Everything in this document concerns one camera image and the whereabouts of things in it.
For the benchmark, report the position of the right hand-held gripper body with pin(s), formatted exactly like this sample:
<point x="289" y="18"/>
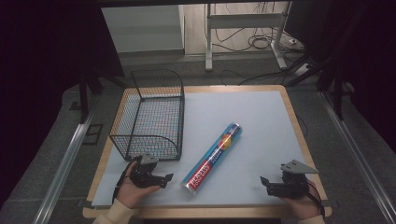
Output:
<point x="291" y="183"/>

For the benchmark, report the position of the white metal stand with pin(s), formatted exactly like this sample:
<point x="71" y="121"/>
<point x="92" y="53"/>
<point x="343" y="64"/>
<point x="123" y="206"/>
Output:
<point x="246" y="21"/>

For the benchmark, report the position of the dark curtain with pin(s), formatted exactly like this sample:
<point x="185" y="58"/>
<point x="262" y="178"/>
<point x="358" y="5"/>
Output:
<point x="40" y="62"/>
<point x="367" y="46"/>

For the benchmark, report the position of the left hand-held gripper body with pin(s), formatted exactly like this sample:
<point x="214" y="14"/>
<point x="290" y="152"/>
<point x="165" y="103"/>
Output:
<point x="144" y="174"/>

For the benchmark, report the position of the aluminium floor rail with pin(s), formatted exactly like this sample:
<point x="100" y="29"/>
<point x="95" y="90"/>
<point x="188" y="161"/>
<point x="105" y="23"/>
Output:
<point x="358" y="155"/>
<point x="62" y="174"/>

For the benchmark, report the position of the black metal stand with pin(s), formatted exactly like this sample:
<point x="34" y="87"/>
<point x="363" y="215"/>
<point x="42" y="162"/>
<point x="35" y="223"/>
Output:
<point x="337" y="87"/>
<point x="83" y="93"/>

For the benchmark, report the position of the light blue table mat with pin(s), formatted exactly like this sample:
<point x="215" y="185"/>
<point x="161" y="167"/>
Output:
<point x="258" y="124"/>

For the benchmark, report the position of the person's right hand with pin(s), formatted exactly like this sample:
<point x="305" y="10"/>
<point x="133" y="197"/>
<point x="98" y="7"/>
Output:
<point x="303" y="203"/>

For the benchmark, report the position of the person's left hand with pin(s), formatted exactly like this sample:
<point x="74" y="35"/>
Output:
<point x="132" y="193"/>

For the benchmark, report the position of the white board panel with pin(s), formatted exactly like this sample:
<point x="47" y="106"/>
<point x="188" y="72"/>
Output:
<point x="141" y="28"/>

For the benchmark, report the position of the white power strip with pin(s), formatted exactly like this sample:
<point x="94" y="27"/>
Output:
<point x="302" y="69"/>

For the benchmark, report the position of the blue red foil roll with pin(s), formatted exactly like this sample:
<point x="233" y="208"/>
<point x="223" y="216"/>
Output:
<point x="211" y="157"/>

